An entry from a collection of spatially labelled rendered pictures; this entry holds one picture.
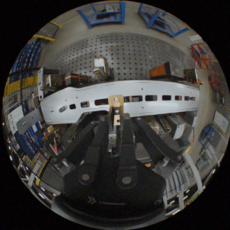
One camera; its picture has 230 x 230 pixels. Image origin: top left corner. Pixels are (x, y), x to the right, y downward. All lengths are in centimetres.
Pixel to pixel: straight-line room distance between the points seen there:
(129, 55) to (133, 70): 15
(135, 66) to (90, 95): 47
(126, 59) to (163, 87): 42
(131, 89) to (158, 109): 18
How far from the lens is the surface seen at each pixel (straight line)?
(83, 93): 41
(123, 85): 37
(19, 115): 103
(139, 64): 72
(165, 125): 41
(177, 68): 49
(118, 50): 75
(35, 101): 79
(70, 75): 47
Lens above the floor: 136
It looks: 68 degrees down
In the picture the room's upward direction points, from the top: 175 degrees counter-clockwise
